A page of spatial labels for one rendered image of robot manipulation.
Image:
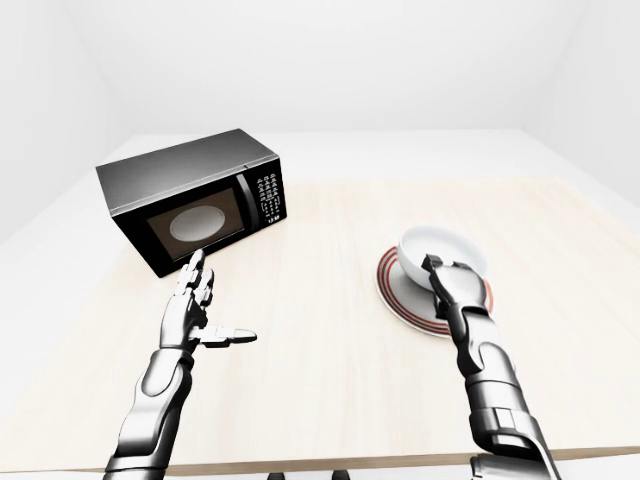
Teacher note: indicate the black microwave oven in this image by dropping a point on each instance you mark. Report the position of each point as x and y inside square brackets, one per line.
[165, 190]

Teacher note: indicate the white microwave turntable plate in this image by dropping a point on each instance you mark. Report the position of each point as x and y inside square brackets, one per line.
[197, 224]

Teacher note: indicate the white bowl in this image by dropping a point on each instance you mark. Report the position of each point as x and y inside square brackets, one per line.
[440, 252]

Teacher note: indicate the white plate with red rings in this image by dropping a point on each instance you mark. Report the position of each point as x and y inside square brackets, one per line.
[400, 295]

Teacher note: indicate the silver robot left hand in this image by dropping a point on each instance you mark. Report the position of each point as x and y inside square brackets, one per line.
[176, 320]

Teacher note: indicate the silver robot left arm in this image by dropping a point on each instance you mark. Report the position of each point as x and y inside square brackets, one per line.
[147, 410]

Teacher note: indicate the small dark shape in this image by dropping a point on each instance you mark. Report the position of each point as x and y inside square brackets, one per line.
[340, 475]
[276, 476]

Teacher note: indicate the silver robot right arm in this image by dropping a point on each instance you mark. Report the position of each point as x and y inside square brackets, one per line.
[500, 395]

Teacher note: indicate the silver robot right hand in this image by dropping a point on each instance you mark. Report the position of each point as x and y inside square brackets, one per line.
[462, 287]

